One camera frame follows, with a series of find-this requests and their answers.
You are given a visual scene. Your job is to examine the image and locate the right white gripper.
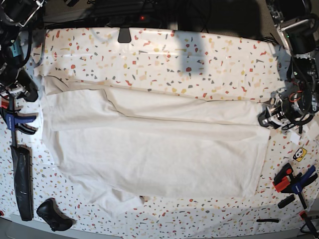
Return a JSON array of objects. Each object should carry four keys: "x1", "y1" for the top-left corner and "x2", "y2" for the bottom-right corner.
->
[{"x1": 0, "y1": 70, "x2": 38, "y2": 102}]

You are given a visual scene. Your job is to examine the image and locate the white T-shirt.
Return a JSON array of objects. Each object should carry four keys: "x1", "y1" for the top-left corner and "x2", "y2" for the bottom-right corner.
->
[{"x1": 41, "y1": 76, "x2": 270, "y2": 210}]

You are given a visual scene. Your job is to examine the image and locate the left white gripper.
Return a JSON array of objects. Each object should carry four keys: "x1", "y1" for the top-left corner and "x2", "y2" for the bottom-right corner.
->
[{"x1": 258, "y1": 97, "x2": 299, "y2": 129}]

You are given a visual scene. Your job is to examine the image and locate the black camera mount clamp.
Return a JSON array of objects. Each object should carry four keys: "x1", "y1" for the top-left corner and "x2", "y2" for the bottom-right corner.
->
[{"x1": 118, "y1": 28, "x2": 132, "y2": 43}]

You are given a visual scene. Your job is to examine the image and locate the black power strip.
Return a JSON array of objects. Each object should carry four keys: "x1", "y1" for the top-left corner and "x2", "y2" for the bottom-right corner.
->
[{"x1": 94, "y1": 14, "x2": 151, "y2": 25}]

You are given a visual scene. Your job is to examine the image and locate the black flat strip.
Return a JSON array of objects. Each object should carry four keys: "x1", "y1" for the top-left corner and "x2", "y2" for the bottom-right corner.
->
[{"x1": 256, "y1": 219, "x2": 280, "y2": 223}]

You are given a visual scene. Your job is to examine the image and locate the yellow panda sticker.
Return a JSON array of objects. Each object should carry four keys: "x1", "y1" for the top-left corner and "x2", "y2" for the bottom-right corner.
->
[{"x1": 293, "y1": 147, "x2": 307, "y2": 162}]

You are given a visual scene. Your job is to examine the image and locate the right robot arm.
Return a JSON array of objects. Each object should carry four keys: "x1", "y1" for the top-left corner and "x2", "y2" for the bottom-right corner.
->
[{"x1": 0, "y1": 0, "x2": 47, "y2": 102}]

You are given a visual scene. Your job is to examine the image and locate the white power adapter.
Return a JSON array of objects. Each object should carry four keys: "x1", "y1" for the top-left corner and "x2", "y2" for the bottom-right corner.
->
[{"x1": 304, "y1": 121, "x2": 319, "y2": 140}]

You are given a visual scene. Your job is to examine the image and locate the black sheath sleeve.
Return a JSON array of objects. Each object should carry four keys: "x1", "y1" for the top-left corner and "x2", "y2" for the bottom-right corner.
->
[{"x1": 10, "y1": 145, "x2": 33, "y2": 221}]

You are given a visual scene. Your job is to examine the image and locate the blue black bar clamp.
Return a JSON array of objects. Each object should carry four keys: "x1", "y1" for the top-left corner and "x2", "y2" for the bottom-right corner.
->
[{"x1": 0, "y1": 96, "x2": 37, "y2": 147}]

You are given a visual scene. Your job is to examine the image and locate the small black bar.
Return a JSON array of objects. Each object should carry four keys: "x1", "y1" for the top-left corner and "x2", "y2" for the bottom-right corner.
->
[{"x1": 278, "y1": 195, "x2": 295, "y2": 209}]

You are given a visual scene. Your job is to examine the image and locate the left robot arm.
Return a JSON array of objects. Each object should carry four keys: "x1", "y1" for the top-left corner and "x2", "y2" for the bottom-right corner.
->
[{"x1": 258, "y1": 0, "x2": 319, "y2": 130}]

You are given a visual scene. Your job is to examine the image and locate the blue red bar clamp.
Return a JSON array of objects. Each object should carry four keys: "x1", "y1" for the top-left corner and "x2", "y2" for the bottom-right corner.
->
[{"x1": 273, "y1": 163, "x2": 318, "y2": 209}]

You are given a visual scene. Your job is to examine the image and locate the red clamp end piece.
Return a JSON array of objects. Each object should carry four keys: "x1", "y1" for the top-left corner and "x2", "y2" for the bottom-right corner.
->
[{"x1": 299, "y1": 211, "x2": 319, "y2": 239}]

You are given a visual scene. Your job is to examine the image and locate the black game controller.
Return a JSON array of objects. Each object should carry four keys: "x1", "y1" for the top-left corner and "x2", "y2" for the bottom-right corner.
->
[{"x1": 36, "y1": 198, "x2": 73, "y2": 232}]

